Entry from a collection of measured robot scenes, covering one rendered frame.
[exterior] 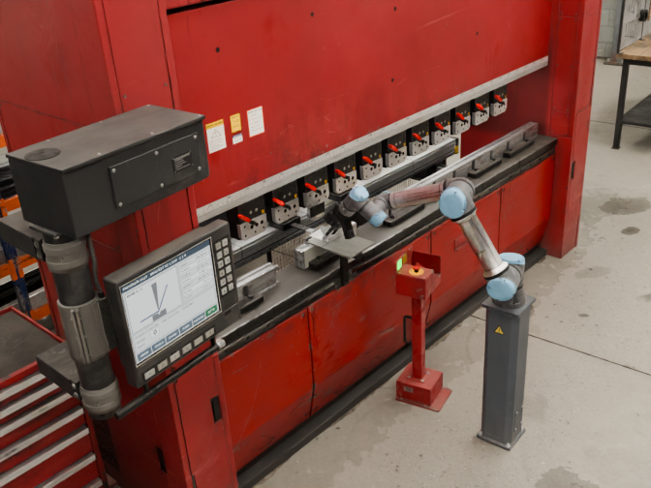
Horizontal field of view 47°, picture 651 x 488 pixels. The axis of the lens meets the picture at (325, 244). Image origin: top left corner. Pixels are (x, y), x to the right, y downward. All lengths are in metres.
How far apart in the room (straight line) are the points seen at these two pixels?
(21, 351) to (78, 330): 0.89
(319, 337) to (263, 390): 0.38
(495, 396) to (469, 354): 0.79
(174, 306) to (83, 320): 0.26
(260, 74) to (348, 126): 0.63
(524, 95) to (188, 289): 3.41
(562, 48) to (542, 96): 0.34
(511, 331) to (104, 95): 2.01
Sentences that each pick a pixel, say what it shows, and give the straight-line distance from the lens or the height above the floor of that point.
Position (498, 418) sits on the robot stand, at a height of 0.16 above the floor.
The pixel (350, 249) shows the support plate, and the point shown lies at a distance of 3.43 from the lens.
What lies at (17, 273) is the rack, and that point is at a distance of 4.57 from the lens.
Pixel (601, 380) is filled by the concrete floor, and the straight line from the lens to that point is 4.38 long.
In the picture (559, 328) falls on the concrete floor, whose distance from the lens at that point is 4.75.
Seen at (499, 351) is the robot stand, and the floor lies 0.55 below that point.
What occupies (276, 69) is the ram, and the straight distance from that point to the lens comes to 3.14.
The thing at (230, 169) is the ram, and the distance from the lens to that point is 3.05.
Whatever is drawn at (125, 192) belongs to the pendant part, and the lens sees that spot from 2.09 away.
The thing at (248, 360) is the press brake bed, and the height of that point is 0.69.
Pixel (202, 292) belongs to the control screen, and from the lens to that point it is 2.36.
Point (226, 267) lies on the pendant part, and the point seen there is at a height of 1.46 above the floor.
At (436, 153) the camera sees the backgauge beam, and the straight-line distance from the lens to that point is 4.66.
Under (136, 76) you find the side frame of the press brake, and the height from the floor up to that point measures 2.02.
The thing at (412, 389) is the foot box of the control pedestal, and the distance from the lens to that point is 4.04.
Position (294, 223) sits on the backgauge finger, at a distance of 3.70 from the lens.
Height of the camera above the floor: 2.58
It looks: 27 degrees down
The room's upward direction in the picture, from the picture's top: 4 degrees counter-clockwise
